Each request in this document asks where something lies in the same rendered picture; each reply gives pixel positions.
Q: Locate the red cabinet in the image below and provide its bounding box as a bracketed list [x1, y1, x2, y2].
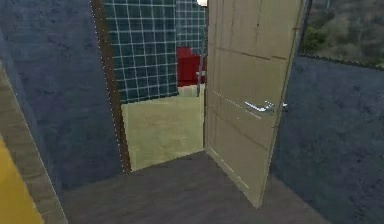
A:
[176, 46, 207, 89]

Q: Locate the beige wooden room door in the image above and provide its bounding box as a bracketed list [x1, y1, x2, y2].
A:
[202, 0, 308, 209]

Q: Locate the silver door lever handle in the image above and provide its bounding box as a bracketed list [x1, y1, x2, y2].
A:
[244, 100, 289, 115]

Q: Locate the window with dark frame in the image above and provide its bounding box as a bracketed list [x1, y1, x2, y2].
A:
[297, 0, 384, 72]

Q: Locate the yellow door with wooden frame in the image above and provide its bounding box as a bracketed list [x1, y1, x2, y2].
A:
[0, 59, 69, 224]

